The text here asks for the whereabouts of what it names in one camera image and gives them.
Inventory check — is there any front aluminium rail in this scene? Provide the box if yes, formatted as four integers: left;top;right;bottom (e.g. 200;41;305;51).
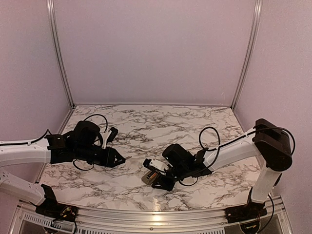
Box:
9;195;293;234

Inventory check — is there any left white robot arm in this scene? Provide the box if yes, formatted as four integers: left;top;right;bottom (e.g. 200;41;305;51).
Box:
0;120;126;217

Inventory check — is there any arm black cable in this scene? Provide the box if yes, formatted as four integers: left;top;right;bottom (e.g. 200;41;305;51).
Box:
198;126;221;152
84;114;109;134

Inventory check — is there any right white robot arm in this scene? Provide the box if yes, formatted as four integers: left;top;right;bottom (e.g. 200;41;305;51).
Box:
143;118;295;218

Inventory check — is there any right aluminium frame post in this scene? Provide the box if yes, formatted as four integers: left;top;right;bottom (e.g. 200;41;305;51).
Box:
231;0;263;111

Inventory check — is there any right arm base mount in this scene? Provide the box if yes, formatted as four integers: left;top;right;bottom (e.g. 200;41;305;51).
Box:
225;205;268;223

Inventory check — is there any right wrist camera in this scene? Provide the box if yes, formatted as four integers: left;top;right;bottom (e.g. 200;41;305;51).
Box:
143;158;170;175

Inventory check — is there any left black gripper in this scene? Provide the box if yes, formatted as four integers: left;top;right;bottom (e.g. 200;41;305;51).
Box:
75;144;126;168

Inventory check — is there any aluminium frame post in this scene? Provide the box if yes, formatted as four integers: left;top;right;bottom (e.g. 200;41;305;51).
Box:
231;0;263;111
46;0;75;108

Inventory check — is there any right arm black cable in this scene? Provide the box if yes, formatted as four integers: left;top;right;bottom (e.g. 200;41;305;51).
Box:
198;126;221;152

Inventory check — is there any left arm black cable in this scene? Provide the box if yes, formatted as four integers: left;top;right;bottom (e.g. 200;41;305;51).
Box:
84;114;109;134

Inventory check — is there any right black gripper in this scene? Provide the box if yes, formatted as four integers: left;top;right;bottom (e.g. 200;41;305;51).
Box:
151;163;189;192

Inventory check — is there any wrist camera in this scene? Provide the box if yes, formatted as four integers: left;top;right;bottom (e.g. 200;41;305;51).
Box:
143;158;170;175
102;127;118;149

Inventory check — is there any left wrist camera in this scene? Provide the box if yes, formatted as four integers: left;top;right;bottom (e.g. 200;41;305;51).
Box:
102;127;118;149

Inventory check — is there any left aluminium frame post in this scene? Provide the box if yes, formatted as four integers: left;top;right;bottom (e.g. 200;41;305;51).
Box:
46;0;75;108

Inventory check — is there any grey remote control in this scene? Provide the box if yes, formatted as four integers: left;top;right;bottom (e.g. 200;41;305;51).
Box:
141;171;162;186

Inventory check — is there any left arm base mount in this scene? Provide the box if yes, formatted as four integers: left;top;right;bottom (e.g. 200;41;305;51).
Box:
35;201;78;222

